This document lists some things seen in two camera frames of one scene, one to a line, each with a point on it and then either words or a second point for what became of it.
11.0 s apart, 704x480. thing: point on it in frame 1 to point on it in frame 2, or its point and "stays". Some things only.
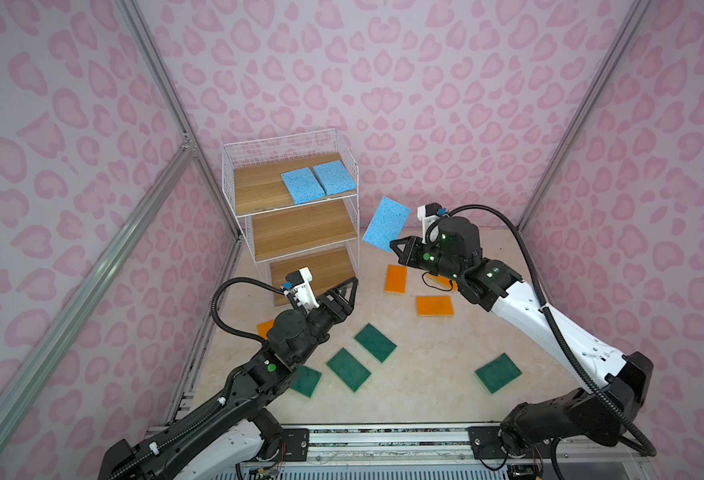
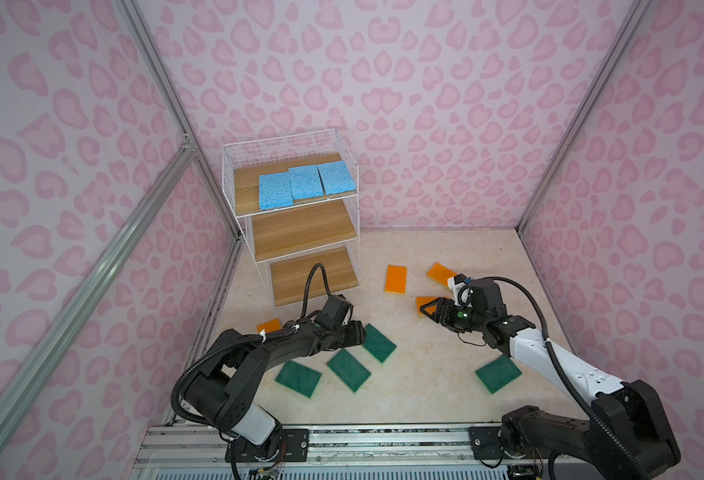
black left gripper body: x=328 y=318 to x=350 y=334
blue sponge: x=333 y=178 stays
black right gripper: x=410 y=256 to x=446 y=319
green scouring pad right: x=497 y=373 stays
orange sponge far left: x=264 y=327 stays
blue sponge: x=387 y=224 to x=275 y=190
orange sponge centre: x=434 y=306 stays
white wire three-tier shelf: x=300 y=196 stays
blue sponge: x=302 y=186 stays
